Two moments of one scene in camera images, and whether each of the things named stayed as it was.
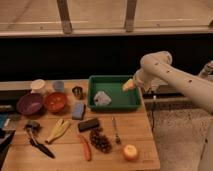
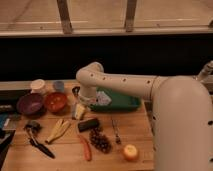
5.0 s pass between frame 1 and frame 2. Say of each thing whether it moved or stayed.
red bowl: stayed
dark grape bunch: stayed
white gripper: moved
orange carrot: stayed
